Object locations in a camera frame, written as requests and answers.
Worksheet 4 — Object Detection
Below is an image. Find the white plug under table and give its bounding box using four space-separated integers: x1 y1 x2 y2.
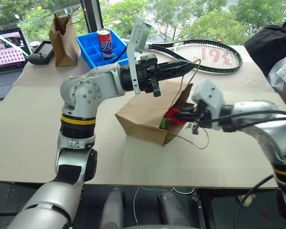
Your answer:
237 192 257 208

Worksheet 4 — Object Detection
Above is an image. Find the black window frame post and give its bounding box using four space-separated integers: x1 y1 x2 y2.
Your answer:
80 0 104 34

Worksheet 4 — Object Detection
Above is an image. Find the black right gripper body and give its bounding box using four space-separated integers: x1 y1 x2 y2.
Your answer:
192 100 215 135

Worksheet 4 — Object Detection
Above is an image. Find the open laptop computer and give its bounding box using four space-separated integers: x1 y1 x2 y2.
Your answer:
0 27 32 102

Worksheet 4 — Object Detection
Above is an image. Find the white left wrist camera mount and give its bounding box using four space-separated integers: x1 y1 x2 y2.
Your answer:
127 16 153 95

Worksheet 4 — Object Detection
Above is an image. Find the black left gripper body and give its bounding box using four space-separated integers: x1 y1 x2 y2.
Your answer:
135 54 162 97

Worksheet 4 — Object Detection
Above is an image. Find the person in white shirt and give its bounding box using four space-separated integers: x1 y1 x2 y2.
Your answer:
266 51 286 111

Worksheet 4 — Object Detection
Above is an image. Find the red soda can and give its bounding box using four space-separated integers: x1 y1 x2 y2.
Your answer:
96 28 115 61

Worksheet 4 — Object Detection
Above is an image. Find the black backpack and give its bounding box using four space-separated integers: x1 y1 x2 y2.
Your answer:
244 24 286 77

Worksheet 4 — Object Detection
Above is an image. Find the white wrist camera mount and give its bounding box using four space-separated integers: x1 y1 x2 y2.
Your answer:
127 16 153 95
192 79 226 131

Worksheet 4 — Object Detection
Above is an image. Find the blue plastic compartment bin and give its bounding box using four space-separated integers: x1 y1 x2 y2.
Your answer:
75 29 138 69

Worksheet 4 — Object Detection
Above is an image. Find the thin white floor cable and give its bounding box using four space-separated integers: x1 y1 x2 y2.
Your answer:
132 186 195 229

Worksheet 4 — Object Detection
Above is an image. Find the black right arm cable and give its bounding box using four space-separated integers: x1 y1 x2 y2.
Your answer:
193 110 286 132

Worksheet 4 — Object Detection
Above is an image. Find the grey rounded shape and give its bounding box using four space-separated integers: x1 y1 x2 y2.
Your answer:
156 190 182 227
101 187 127 229

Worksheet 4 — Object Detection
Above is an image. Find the black tennis racket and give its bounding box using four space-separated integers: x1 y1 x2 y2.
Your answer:
147 39 244 75

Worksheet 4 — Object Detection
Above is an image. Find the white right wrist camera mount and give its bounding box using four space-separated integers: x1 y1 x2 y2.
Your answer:
192 79 226 131

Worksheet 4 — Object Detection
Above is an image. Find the tall brown paper bag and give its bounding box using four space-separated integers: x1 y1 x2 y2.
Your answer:
42 10 83 68

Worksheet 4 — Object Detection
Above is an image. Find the small white round cup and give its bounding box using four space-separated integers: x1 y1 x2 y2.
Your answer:
30 41 41 54

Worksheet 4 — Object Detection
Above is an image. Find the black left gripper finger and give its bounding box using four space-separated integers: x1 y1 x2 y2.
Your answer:
157 67 199 83
156 60 199 72

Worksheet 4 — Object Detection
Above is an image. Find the black handheld game console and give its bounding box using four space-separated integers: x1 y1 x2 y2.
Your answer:
27 40 55 65

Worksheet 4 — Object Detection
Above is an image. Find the red and green plush toy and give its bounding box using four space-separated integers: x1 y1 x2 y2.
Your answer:
159 107 193 131

